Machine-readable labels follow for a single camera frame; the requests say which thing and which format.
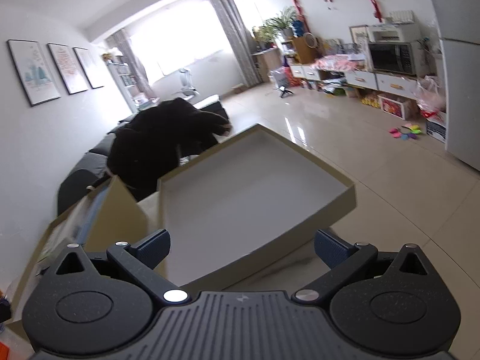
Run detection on colourful paper discs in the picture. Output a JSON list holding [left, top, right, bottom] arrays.
[[387, 121, 423, 142]]

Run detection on translucent plastic bag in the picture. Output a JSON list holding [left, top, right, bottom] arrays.
[[413, 75, 448, 116]]

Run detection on framed cartoon picture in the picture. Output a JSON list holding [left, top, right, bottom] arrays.
[[348, 25, 371, 61]]

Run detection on framed blue wall picture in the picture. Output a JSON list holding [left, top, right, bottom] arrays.
[[7, 39, 62, 108]]

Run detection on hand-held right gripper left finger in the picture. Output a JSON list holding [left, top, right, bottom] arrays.
[[52, 229, 189, 305]]

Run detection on white marble desktop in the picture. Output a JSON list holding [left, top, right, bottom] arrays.
[[137, 193, 340, 293]]

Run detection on tan cardboard box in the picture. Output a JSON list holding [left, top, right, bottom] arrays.
[[7, 175, 168, 325]]

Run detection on red printed gift box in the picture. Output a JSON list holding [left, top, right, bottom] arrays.
[[376, 93, 412, 121]]

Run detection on tan cardboard box lid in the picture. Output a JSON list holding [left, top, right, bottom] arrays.
[[157, 123, 357, 290]]

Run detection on pink patterned cloth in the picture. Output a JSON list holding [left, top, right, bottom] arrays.
[[312, 54, 367, 73]]

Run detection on wooden side desk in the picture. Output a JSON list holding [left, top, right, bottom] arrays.
[[250, 46, 283, 84]]

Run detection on grey curtain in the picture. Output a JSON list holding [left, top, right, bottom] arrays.
[[106, 28, 151, 99], [202, 0, 264, 89]]

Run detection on potted green plant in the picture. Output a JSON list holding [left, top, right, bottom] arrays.
[[258, 5, 298, 41]]

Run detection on white bookshelf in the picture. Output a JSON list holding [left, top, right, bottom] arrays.
[[104, 61, 140, 110]]

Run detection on framed pale wall picture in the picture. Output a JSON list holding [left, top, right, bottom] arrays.
[[71, 46, 105, 90]]

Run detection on white red carton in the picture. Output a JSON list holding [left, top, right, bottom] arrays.
[[425, 110, 448, 144]]

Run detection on white office chair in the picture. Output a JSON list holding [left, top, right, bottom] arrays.
[[174, 67, 200, 101]]

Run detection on white printer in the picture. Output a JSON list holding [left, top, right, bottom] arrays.
[[366, 22, 423, 44]]

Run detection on framed pink wall picture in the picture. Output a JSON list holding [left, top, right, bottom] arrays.
[[46, 43, 90, 95]]

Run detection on wooden open cabinet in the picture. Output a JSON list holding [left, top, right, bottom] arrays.
[[290, 35, 320, 65]]

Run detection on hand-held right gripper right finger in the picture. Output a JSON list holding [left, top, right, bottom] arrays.
[[293, 229, 432, 305]]

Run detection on white refrigerator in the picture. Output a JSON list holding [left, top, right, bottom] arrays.
[[421, 0, 480, 174]]

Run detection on white low drawer cabinet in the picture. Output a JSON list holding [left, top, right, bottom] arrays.
[[288, 63, 419, 95]]

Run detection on silver microwave oven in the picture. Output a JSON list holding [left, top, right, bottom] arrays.
[[367, 41, 421, 76]]

